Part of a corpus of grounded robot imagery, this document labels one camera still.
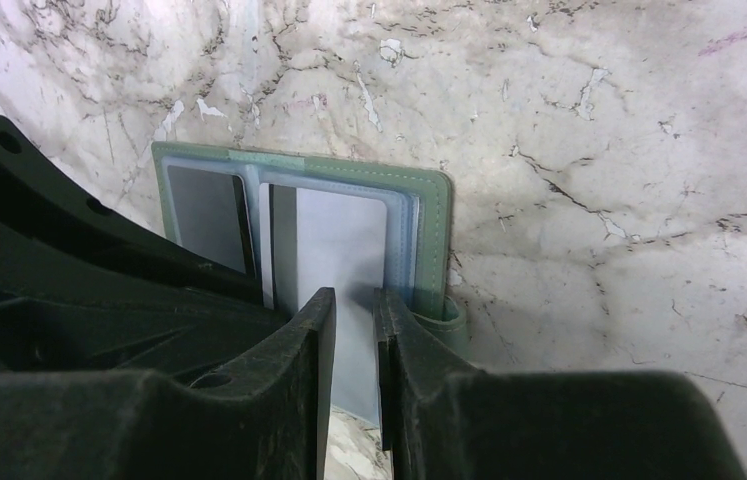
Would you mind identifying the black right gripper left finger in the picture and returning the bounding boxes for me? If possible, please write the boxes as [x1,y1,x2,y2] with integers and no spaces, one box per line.
[0,288,336,479]

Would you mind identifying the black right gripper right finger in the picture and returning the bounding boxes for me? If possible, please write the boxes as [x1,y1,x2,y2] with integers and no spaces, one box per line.
[374,290,747,479]

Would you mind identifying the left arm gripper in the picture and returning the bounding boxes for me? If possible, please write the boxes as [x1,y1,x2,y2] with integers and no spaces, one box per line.
[0,115,287,384]

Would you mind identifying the silver white credit card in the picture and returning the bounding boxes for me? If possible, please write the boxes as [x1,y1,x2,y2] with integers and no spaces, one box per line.
[259,183,387,425]

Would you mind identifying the green card holder wallet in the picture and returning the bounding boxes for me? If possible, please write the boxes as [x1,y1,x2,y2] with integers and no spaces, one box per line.
[151,141,469,355]

